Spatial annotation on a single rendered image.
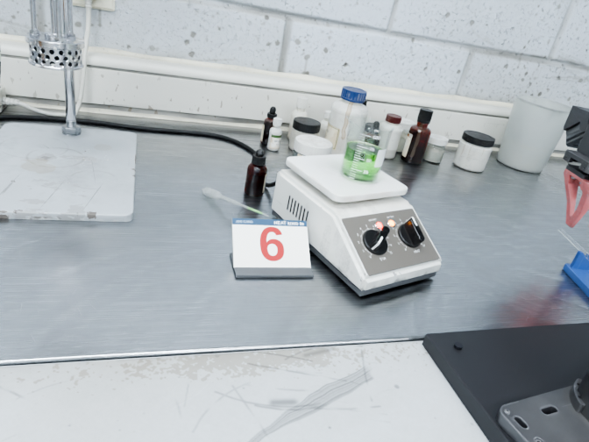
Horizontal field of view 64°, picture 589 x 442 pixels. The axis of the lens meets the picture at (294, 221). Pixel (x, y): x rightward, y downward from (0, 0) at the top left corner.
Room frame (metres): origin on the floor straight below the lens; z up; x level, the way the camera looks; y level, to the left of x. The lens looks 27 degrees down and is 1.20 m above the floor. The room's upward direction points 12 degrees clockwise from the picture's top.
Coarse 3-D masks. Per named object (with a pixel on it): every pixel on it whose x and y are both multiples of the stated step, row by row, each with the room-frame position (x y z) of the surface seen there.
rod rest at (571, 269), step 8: (576, 256) 0.59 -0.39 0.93; (584, 256) 0.59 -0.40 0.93; (568, 264) 0.60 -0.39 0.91; (576, 264) 0.59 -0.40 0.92; (584, 264) 0.59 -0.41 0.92; (568, 272) 0.58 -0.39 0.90; (576, 272) 0.58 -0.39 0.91; (584, 272) 0.58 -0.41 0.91; (576, 280) 0.56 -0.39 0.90; (584, 280) 0.56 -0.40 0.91; (584, 288) 0.54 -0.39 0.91
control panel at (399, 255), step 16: (352, 224) 0.48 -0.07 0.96; (368, 224) 0.49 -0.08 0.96; (384, 224) 0.50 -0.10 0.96; (400, 224) 0.51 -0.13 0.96; (352, 240) 0.46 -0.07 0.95; (400, 240) 0.49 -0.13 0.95; (368, 256) 0.45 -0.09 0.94; (384, 256) 0.46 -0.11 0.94; (400, 256) 0.47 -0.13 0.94; (416, 256) 0.48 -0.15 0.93; (432, 256) 0.49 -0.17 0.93; (368, 272) 0.43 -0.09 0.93; (384, 272) 0.44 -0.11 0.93
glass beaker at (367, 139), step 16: (352, 128) 0.55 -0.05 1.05; (368, 128) 0.53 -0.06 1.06; (384, 128) 0.54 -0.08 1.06; (352, 144) 0.54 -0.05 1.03; (368, 144) 0.53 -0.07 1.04; (384, 144) 0.54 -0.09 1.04; (352, 160) 0.54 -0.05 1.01; (368, 160) 0.53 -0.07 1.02; (352, 176) 0.54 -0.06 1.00; (368, 176) 0.54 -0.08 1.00
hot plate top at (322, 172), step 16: (288, 160) 0.57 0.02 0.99; (304, 160) 0.58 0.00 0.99; (320, 160) 0.59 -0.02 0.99; (336, 160) 0.60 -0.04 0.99; (304, 176) 0.54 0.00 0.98; (320, 176) 0.53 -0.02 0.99; (336, 176) 0.54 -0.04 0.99; (384, 176) 0.58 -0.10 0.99; (336, 192) 0.49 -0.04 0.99; (352, 192) 0.51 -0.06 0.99; (368, 192) 0.51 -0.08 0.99; (384, 192) 0.53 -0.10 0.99; (400, 192) 0.54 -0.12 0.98
